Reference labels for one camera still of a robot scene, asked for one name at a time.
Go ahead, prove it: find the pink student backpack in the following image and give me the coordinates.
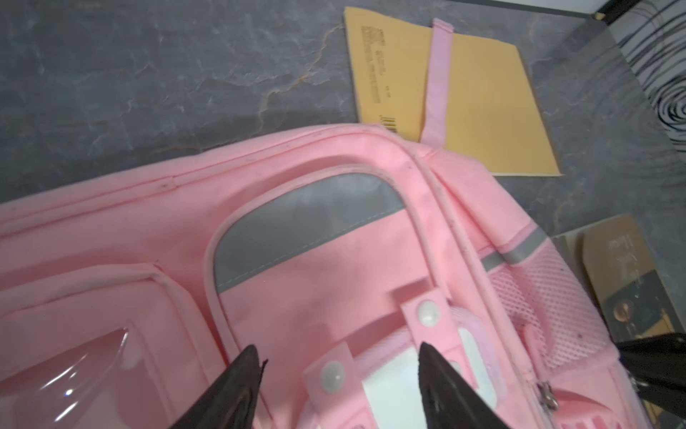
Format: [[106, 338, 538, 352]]
[[0, 18, 644, 429]]

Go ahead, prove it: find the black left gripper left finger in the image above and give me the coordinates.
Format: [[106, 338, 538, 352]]
[[170, 345, 267, 429]]

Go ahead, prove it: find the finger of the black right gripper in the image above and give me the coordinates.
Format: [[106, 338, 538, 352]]
[[616, 332, 685, 418]]

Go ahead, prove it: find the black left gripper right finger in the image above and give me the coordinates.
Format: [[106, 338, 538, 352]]
[[418, 342, 508, 429]]

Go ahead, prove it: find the brown and black book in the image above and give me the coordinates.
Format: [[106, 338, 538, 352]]
[[551, 213, 686, 425]]

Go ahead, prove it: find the yellow padded envelope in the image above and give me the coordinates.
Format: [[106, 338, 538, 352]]
[[344, 7, 561, 176]]

